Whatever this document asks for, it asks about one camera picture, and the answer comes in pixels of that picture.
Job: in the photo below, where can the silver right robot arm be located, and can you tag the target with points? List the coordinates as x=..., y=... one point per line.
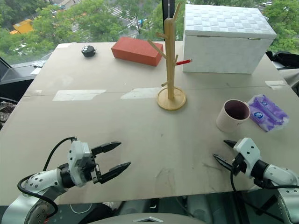
x=280, y=177

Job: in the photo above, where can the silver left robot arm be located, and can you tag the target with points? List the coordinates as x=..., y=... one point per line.
x=39, y=184

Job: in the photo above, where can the grey robot torso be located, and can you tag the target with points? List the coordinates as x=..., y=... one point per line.
x=149, y=218

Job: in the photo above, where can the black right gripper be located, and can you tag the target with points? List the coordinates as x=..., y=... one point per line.
x=237, y=165

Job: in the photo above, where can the wooden mug tree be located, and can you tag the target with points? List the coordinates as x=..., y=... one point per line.
x=169, y=77

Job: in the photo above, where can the red rectangular block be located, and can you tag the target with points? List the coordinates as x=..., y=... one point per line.
x=136, y=51

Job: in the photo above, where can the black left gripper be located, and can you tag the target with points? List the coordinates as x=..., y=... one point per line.
x=97, y=173

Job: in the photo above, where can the red tape peg marker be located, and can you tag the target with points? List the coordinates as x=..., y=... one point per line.
x=183, y=62

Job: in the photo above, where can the beige mug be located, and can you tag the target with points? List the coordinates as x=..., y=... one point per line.
x=227, y=123

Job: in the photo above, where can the black bag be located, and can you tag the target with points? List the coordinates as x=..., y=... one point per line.
x=283, y=59

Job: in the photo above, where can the purple tissue pack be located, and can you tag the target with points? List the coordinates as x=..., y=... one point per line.
x=266, y=112

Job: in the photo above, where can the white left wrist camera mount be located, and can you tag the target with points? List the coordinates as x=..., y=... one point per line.
x=78, y=161

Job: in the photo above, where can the silver foil packet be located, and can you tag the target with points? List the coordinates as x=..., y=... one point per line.
x=38, y=63

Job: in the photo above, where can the small white tape patch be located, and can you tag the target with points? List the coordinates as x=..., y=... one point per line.
x=276, y=84

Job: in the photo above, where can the black window frame post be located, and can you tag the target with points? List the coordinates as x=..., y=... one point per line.
x=168, y=9

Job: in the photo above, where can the black frame beside table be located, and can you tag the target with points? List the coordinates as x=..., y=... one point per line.
x=11, y=77

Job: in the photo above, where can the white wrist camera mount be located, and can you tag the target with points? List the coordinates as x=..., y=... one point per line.
x=248, y=151
x=78, y=161

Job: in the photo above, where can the white woven box lid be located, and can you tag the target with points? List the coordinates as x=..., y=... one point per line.
x=224, y=21

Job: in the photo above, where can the dark mesh basket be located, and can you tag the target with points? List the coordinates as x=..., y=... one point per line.
x=5, y=114

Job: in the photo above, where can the black round toy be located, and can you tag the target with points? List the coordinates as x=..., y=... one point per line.
x=88, y=51

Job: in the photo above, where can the white woven storage box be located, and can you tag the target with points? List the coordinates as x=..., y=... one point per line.
x=217, y=54

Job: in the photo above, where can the large white tape patch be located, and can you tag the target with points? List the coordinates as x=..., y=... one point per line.
x=78, y=95

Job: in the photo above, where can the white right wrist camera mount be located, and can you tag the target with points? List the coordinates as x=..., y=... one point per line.
x=248, y=151

